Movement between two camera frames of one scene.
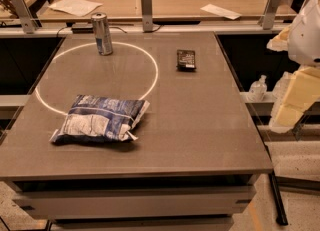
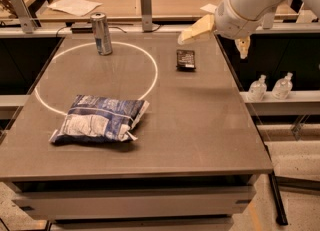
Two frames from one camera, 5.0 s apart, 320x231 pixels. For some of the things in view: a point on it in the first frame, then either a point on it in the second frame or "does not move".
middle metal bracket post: x=147 y=11 does not move
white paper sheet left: x=75 y=6 does not move
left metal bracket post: x=28 y=21 does not move
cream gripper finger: x=281 y=41 to x=243 y=45
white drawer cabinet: x=177 y=203 does not move
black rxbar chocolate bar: x=186 y=60 does not move
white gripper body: x=306 y=36 to x=229 y=21
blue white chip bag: x=100 y=119 does not move
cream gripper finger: x=302 y=88 to x=204 y=25
